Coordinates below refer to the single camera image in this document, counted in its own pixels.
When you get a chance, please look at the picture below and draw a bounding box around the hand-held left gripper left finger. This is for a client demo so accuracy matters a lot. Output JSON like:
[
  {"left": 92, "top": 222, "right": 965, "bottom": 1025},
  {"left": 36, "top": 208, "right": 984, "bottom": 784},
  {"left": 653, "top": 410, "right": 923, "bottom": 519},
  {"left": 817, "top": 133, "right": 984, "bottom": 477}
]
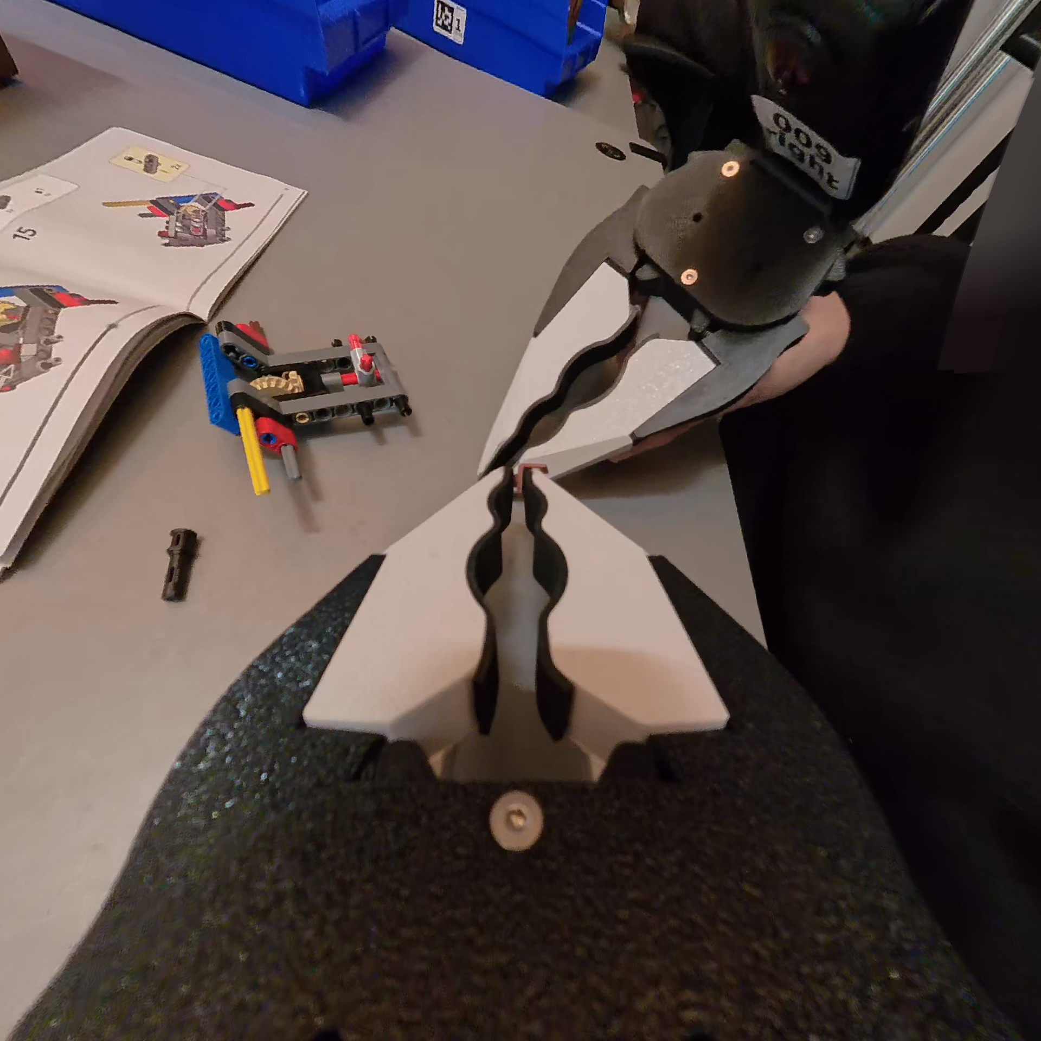
[{"left": 303, "top": 465, "right": 517, "bottom": 777}]

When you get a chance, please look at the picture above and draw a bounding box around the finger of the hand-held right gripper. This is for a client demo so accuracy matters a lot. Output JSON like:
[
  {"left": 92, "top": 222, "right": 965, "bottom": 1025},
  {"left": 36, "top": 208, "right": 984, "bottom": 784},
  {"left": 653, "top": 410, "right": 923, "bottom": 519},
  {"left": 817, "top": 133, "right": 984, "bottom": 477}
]
[
  {"left": 540, "top": 335, "right": 722, "bottom": 483},
  {"left": 477, "top": 262, "right": 645, "bottom": 478}
]

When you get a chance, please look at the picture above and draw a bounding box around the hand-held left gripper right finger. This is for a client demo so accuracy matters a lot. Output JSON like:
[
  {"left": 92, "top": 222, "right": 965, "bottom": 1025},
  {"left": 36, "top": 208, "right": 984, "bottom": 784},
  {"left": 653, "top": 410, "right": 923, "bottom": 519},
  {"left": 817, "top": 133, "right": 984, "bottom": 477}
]
[{"left": 520, "top": 465, "right": 730, "bottom": 777}]

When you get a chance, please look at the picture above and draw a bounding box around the person's right forearm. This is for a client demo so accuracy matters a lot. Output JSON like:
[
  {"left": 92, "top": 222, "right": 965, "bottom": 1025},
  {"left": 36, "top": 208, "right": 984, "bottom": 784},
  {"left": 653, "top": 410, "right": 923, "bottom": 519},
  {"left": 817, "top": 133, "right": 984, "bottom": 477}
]
[{"left": 813, "top": 234, "right": 989, "bottom": 383}]

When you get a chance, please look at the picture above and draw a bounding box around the black lego pin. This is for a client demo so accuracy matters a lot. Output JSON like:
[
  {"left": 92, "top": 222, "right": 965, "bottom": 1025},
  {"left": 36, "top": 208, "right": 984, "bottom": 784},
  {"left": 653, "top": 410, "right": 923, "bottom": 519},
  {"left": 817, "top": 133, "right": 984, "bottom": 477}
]
[{"left": 160, "top": 528, "right": 200, "bottom": 603}]

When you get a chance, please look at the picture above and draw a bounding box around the grey blue lego assembly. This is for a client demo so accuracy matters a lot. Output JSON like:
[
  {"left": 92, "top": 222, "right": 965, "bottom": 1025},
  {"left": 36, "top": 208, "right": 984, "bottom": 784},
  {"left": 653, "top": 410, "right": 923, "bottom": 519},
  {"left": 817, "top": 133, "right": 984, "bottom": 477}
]
[{"left": 198, "top": 319, "right": 414, "bottom": 498}]

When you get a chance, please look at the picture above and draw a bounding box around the lego instruction booklet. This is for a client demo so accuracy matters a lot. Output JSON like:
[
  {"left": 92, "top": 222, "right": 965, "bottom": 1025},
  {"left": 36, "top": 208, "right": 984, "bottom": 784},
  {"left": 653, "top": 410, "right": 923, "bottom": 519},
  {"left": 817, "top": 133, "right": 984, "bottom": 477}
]
[{"left": 0, "top": 126, "right": 309, "bottom": 572}]

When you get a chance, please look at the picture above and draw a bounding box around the person's right hand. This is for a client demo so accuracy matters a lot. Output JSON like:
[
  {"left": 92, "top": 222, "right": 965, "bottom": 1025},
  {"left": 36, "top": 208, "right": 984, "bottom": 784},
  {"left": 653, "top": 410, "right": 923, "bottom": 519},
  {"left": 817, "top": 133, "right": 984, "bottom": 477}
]
[{"left": 608, "top": 288, "right": 852, "bottom": 466}]

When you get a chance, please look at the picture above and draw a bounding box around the person's dark clothing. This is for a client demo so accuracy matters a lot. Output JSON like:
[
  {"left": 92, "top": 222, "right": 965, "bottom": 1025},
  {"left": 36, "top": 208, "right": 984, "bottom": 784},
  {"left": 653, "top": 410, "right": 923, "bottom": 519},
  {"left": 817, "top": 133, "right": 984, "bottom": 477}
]
[{"left": 718, "top": 358, "right": 1041, "bottom": 1038}]

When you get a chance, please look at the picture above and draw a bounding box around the blue storage bin white label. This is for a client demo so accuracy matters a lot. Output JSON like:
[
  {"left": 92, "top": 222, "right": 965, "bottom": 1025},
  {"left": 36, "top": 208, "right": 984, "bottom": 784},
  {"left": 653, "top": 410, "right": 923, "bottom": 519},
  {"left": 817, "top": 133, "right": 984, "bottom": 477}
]
[{"left": 390, "top": 0, "right": 609, "bottom": 100}]

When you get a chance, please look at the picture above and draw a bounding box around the large blue storage bin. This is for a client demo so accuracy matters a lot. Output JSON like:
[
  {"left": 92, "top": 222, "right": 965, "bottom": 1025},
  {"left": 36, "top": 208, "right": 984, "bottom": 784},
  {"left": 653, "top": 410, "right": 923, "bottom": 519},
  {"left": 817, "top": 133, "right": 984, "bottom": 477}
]
[{"left": 47, "top": 0, "right": 412, "bottom": 108}]

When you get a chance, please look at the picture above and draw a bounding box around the silver metal frame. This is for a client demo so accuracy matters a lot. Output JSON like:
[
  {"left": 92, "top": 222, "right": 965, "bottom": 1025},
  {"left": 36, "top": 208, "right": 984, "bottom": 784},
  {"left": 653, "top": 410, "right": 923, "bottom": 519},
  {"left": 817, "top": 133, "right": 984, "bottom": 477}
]
[{"left": 850, "top": 0, "right": 1041, "bottom": 243}]

